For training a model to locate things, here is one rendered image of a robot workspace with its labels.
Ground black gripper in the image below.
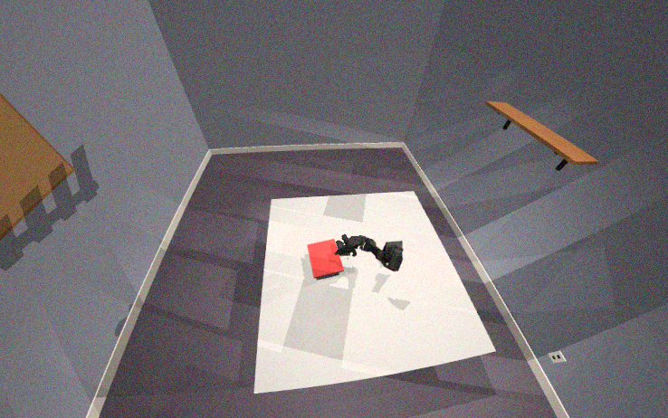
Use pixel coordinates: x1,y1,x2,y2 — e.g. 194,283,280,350
335,240,358,257

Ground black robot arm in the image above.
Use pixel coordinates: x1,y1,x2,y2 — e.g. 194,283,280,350
341,234,404,272

